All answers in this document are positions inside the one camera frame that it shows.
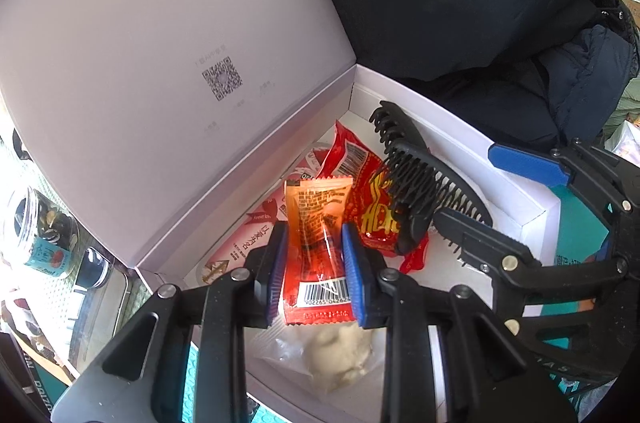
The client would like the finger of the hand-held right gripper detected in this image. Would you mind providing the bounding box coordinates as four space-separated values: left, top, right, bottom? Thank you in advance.
487 137 640 215
434 208 545 278

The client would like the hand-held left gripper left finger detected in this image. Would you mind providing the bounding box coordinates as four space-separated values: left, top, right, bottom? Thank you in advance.
50 222 291 423

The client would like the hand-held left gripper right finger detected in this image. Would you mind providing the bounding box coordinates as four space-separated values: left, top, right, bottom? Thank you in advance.
341 222 581 423

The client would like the pink rose printed packet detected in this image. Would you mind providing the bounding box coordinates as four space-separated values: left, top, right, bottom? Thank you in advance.
197 142 337 288

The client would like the orange snack packet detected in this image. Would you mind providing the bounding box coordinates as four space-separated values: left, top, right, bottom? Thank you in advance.
281 175 357 328

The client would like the red snack packet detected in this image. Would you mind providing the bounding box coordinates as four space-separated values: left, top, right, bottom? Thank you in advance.
316 120 431 274

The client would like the clear bag with cookie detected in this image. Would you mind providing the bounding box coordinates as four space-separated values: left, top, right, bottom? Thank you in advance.
250 320 386 396

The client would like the black hair claw clip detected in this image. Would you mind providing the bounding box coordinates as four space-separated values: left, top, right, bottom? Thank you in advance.
369 100 493 261

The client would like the white cardboard gift box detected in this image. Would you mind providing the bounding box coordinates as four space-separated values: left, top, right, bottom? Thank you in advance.
0 0 563 423

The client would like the teal bubble mailer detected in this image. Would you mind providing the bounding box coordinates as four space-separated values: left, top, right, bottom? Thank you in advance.
180 188 618 423

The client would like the green upholstered chair back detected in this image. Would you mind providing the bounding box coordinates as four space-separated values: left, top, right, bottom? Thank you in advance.
615 73 640 124

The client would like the black smartphone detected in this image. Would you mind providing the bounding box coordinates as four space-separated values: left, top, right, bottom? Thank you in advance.
60 253 153 374

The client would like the clear jar with blue label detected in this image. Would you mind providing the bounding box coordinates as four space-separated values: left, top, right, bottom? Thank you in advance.
2 187 81 278

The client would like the black printed bag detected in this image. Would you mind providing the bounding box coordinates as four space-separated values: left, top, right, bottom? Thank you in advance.
20 343 61 414

